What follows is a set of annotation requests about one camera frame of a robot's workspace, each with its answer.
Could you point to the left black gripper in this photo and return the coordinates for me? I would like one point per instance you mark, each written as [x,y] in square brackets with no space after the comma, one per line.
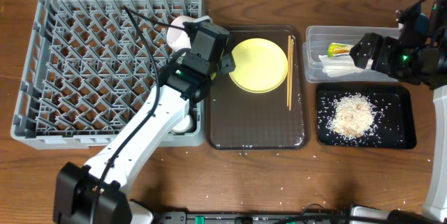
[226,62]

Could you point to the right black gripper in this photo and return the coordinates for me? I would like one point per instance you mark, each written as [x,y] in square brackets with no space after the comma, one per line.
[385,45]

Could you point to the green yellow snack wrapper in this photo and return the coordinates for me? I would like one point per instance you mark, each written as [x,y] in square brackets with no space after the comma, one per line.
[338,49]

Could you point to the yellow round plate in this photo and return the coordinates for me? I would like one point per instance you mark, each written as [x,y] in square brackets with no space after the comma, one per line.
[260,65]

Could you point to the wooden chopstick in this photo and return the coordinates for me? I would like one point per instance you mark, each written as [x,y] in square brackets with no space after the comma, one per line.
[288,67]
[291,75]

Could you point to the white plastic cup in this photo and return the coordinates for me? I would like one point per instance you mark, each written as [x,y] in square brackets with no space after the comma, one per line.
[184,126]

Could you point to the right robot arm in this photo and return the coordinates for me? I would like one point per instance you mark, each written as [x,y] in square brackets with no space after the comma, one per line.
[418,56]

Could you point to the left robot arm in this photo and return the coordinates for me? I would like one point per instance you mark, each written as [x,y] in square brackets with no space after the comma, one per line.
[97,191]

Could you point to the clear plastic waste bin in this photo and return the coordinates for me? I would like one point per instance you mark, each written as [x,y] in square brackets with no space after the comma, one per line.
[321,68]

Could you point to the pile of rice waste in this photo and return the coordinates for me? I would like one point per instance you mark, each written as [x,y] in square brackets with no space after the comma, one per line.
[353,116]

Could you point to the black rectangular tray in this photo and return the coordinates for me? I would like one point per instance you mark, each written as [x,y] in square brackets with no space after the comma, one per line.
[393,124]

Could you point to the dark brown serving tray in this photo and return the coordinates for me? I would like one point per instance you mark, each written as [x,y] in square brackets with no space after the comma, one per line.
[278,119]

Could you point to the grey plastic dish rack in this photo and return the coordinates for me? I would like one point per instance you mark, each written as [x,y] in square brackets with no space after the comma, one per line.
[89,67]

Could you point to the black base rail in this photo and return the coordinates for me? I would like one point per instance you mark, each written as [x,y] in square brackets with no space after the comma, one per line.
[180,217]

